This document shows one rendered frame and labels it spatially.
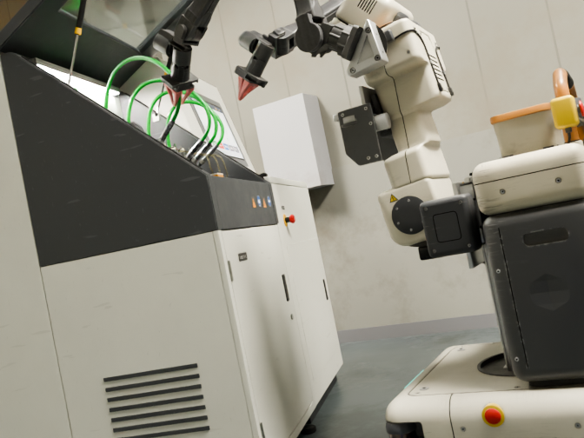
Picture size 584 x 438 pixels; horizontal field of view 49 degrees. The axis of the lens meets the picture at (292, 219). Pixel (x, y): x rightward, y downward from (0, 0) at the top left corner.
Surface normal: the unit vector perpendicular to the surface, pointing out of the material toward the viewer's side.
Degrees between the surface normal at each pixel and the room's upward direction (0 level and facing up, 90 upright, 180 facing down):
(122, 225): 90
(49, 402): 90
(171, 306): 90
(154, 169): 90
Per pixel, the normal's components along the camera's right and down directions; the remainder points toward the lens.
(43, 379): -0.22, 0.02
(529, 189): -0.47, 0.07
